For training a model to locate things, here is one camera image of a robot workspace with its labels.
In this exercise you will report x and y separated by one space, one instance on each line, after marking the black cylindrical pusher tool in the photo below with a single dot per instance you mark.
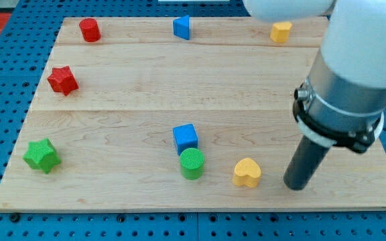
305 161

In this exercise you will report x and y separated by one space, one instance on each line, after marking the yellow heart block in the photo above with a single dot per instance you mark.
247 173

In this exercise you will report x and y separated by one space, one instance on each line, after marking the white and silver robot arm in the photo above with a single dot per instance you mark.
341 102

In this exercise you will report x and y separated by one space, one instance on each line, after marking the green cylinder block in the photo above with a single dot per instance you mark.
192 163

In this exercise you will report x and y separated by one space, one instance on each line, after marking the yellow pentagon block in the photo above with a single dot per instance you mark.
280 32

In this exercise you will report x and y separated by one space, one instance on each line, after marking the blue cube block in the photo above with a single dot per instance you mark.
185 137

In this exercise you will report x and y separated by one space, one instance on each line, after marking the wooden board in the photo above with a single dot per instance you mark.
139 81

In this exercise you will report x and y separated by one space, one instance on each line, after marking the blue triangle block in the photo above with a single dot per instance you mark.
181 27

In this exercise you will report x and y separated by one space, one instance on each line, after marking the red cylinder block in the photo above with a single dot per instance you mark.
90 30

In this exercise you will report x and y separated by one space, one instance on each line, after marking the red star block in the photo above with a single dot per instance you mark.
62 80

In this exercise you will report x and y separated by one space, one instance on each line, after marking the green star block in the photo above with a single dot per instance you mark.
41 155

